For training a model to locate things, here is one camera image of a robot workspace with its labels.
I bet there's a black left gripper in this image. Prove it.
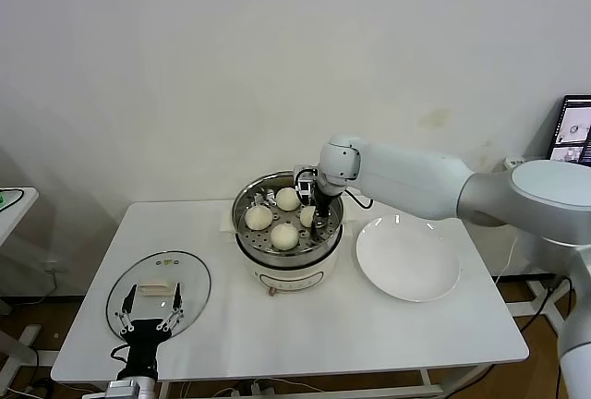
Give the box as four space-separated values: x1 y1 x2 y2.
115 281 185 380

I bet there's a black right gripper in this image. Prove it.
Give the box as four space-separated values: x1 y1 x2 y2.
311 176 345 236

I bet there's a white steamed baozi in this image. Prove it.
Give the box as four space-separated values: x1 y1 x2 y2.
299 204 319 228
270 222 300 251
275 187 300 212
244 206 272 231

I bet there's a glass lid with cream handle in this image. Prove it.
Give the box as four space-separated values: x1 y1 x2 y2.
105 250 212 340

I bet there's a perforated steel steamer basket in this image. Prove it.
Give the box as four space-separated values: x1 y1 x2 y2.
232 170 345 267

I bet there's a cream electric cooking pot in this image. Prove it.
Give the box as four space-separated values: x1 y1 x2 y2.
219 199 359 298

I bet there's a white round plate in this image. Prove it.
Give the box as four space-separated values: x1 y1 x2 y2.
355 213 463 303

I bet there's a dark grey open laptop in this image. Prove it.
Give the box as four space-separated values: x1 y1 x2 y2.
547 95 591 163

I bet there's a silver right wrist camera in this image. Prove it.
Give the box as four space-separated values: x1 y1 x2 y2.
293 165 320 204

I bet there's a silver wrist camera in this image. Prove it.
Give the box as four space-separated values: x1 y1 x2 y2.
104 379 139 399
293 165 320 204

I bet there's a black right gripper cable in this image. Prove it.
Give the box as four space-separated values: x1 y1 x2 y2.
344 188 375 210

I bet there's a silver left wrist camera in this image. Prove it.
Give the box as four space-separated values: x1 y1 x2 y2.
104 379 139 399

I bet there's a white table frame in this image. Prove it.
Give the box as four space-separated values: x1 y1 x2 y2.
156 369 447 399

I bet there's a white charger cable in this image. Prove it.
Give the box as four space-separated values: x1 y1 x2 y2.
494 232 521 285

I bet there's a black cable with adapter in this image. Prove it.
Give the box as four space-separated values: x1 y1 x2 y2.
516 273 576 345

